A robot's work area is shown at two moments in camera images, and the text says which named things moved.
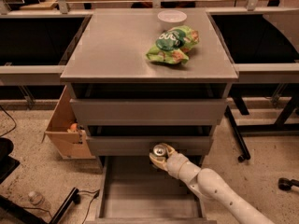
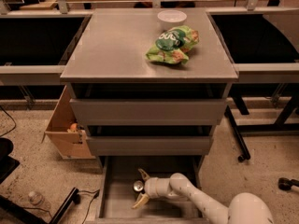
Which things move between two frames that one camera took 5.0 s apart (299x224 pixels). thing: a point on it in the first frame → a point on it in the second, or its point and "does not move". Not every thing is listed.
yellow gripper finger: x=171 y=149 → x=144 y=175
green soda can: x=159 y=150 → x=137 y=186
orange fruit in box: x=73 y=126 does not move
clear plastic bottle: x=38 y=200 does not move
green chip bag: x=173 y=45 does not move
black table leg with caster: x=236 y=132 does not move
